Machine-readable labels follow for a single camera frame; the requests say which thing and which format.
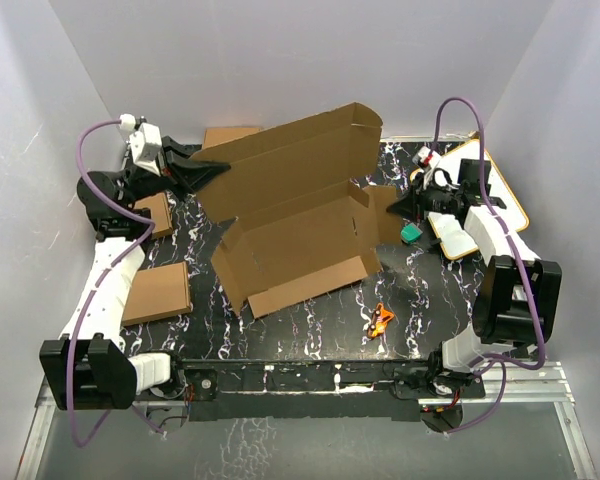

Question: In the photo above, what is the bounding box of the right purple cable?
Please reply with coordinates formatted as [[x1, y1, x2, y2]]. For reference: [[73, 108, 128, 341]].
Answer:
[[433, 96, 549, 434]]

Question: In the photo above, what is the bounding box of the folded cardboard box front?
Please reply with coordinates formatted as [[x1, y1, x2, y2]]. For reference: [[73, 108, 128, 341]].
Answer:
[[121, 262, 193, 327]]

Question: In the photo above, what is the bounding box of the white board yellow rim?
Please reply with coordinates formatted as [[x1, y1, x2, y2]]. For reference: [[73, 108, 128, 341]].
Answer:
[[428, 140, 532, 263]]

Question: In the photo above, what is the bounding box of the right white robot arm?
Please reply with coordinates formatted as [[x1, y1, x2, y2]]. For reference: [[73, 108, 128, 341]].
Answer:
[[386, 155, 562, 397]]

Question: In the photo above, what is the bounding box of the large cardboard box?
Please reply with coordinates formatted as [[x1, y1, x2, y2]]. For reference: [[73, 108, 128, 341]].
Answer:
[[195, 103, 402, 318]]

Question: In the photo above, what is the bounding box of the folded cardboard box left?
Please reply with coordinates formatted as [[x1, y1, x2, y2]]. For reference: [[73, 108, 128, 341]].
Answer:
[[134, 192, 173, 240]]

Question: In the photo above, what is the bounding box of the aluminium frame rail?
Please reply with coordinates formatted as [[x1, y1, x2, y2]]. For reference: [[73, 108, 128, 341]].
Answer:
[[17, 362, 596, 479]]

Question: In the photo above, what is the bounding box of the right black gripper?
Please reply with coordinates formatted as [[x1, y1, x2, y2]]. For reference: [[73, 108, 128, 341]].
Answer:
[[387, 171, 463, 223]]

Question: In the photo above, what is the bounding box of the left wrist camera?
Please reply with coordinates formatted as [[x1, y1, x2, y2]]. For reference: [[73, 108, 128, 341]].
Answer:
[[129, 122, 162, 176]]

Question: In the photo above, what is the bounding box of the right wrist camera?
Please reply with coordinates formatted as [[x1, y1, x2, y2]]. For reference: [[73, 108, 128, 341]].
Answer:
[[412, 146, 442, 184]]

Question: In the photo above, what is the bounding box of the orange toy truck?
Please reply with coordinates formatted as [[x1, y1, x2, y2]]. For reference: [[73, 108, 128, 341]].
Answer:
[[366, 302, 395, 339]]

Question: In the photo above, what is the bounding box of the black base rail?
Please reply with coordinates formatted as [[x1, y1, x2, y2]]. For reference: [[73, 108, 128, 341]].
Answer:
[[144, 357, 486, 431]]

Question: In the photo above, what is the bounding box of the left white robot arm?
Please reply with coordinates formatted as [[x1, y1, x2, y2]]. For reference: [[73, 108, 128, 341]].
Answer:
[[39, 137, 230, 410]]

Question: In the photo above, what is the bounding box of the green eraser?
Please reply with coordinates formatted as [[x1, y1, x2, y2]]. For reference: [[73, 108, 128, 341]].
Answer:
[[400, 223, 423, 244]]

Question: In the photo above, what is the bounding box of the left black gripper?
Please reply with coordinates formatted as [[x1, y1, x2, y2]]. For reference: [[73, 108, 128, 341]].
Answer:
[[120, 138, 230, 207]]

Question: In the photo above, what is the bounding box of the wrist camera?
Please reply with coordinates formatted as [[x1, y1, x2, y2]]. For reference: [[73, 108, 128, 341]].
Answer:
[[129, 122, 162, 176], [412, 146, 442, 184]]

